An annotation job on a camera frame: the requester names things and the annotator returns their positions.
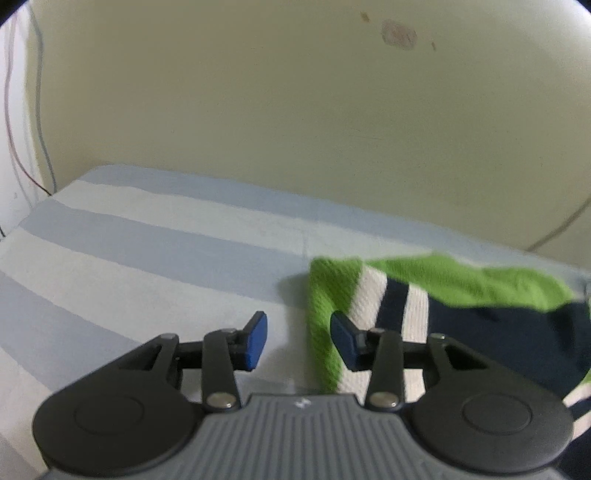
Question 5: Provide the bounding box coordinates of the green navy white knit sweater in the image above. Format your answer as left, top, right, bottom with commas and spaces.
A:
306, 252, 591, 411

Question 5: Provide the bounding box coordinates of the blue wall cable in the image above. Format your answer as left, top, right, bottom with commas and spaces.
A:
28, 8, 58, 192

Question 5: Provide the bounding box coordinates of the blue white striped bed sheet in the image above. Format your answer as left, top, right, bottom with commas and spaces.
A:
1, 165, 590, 479

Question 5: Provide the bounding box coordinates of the grey wall cable conduit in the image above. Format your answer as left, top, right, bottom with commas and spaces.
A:
527, 197, 591, 253

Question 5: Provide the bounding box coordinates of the red wall cable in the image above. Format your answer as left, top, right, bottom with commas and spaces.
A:
3, 13, 53, 197

